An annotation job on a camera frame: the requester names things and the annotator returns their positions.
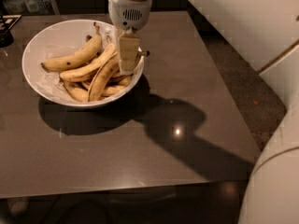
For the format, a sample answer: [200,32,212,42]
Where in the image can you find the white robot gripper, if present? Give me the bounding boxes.
[108,0,152,75]

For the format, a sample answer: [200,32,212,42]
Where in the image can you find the long yellow banana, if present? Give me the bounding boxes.
[88,55,120,102]

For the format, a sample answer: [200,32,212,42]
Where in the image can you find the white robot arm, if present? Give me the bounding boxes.
[188,0,299,224]

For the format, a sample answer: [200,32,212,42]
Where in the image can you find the top left yellow banana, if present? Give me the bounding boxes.
[41,22,102,72]

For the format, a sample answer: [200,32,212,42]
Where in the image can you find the middle yellow banana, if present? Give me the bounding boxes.
[60,35,116,82]

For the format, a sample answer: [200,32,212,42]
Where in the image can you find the right side yellow banana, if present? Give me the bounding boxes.
[108,62,133,87]

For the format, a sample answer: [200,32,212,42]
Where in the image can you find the small banana under pile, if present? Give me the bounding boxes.
[81,80,126,98]

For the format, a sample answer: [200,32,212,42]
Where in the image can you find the white ceramic bowl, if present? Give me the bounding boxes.
[22,20,144,108]

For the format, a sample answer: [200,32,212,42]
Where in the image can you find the bottom left yellow banana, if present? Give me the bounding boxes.
[64,81,88,102]

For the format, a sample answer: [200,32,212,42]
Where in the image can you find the bottles behind glass shelf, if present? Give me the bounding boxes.
[0,0,59,15]

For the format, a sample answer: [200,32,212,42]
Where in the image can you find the black object at left edge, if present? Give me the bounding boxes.
[0,15,21,48]

